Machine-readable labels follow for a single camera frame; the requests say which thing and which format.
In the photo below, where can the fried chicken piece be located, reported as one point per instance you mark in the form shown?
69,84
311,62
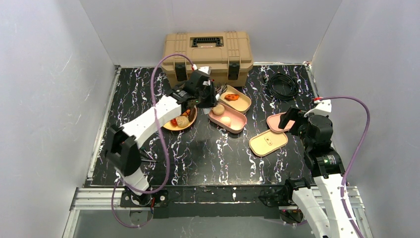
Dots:
186,113

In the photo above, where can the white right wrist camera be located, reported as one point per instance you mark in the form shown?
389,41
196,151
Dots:
322,107

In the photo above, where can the red sausage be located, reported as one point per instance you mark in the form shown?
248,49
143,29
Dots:
174,122

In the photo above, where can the beige lunch box lid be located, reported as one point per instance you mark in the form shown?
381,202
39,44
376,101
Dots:
267,142

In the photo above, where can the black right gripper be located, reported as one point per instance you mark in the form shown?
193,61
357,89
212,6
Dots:
293,119

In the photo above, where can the white steamed bao bun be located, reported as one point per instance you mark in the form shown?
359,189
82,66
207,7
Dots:
182,121

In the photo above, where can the white metal food tongs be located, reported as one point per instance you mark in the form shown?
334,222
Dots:
219,90

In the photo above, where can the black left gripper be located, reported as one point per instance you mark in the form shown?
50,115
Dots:
210,96

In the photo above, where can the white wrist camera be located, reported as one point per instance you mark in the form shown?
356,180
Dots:
322,107
204,73

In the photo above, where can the pink lunch box lid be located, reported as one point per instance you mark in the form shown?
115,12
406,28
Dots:
273,122

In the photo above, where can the tan plastic toolbox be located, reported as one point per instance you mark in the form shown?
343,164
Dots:
228,54

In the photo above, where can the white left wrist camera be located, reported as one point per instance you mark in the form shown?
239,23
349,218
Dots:
204,73

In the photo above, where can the orange chicken wing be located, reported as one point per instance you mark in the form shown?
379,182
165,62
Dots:
231,97

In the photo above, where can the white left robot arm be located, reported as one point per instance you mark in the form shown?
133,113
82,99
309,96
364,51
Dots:
123,143

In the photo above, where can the dark brown sea cucumber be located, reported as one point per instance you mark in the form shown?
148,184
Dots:
192,114

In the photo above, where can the aluminium base frame rail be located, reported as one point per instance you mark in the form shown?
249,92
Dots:
184,201

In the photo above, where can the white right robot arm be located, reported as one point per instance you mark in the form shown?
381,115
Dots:
333,219

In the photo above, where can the round beige bun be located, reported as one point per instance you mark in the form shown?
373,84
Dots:
219,109

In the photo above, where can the white boiled egg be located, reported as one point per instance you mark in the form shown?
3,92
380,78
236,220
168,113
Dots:
226,121

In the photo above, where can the pink lunch box tray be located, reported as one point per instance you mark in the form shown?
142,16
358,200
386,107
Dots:
239,120

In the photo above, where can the beige lunch box tray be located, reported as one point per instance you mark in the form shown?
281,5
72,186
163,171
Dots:
242,104

